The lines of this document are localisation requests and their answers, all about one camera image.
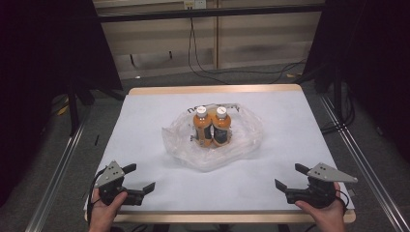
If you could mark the orange juice bottle white cap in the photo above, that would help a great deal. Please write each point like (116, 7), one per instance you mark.
(202, 129)
(221, 129)

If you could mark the black curtain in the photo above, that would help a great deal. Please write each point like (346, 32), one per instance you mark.
(38, 64)
(370, 58)

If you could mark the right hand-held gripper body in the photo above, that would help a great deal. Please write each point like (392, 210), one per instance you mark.
(327, 174)

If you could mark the clear plastic bag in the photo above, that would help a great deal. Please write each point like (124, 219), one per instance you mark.
(180, 148)

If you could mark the person's left hand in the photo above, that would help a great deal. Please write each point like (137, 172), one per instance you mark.
(101, 214)

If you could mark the person's right hand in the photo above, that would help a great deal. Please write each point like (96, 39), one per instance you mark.
(328, 216)

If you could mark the small black floor object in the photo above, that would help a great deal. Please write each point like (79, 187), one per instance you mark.
(96, 139)

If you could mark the black metal stand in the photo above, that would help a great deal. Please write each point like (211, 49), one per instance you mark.
(336, 93)
(73, 106)

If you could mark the metal floor rail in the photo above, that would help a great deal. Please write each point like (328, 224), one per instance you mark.
(54, 180)
(377, 190)

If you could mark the white table mat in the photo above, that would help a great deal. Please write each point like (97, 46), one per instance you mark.
(145, 112)

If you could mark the wooden table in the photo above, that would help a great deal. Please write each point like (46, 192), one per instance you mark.
(212, 89)

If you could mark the white wall outlet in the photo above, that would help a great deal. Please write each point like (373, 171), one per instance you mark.
(195, 4)

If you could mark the black horizontal bar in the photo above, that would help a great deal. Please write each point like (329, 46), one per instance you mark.
(209, 13)

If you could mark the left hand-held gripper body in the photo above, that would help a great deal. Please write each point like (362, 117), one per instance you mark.
(109, 175)

